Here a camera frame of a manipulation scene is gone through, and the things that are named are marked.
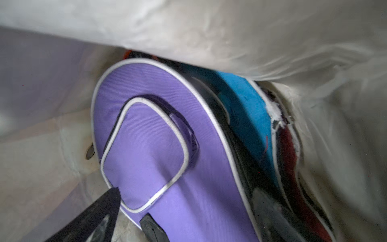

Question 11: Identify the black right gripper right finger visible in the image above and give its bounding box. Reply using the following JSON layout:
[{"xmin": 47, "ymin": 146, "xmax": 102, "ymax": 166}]
[{"xmin": 252, "ymin": 189, "xmax": 317, "ymax": 242}]

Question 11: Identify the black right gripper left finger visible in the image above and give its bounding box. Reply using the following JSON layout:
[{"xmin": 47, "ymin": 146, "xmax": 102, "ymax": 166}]
[{"xmin": 47, "ymin": 188, "xmax": 121, "ymax": 242}]

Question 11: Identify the purple paddle case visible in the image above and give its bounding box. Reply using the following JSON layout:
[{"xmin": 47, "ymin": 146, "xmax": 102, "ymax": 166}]
[{"xmin": 91, "ymin": 58, "xmax": 262, "ymax": 242}]

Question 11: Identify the blue paddle case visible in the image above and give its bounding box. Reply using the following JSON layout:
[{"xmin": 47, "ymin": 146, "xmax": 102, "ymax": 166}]
[{"xmin": 181, "ymin": 64, "xmax": 279, "ymax": 189}]

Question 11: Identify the cream canvas tote bag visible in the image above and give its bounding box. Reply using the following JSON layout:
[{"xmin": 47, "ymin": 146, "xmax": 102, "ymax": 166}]
[{"xmin": 1, "ymin": 1, "xmax": 387, "ymax": 242}]

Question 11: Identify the maroon paddle case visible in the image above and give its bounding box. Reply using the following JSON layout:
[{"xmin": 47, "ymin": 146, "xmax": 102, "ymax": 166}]
[{"xmin": 276, "ymin": 125, "xmax": 336, "ymax": 242}]

